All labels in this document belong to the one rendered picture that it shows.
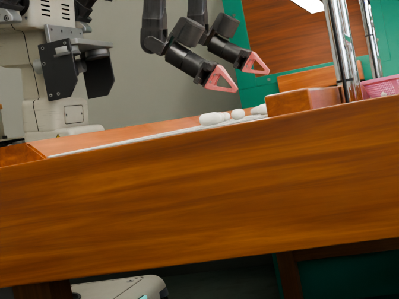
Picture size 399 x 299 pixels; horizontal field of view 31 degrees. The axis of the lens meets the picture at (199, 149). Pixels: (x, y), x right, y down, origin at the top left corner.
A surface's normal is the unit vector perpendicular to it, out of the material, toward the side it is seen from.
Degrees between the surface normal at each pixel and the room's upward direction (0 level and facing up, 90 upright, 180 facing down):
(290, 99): 90
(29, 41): 90
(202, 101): 90
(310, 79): 90
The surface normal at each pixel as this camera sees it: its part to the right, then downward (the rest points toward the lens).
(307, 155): -0.29, 0.09
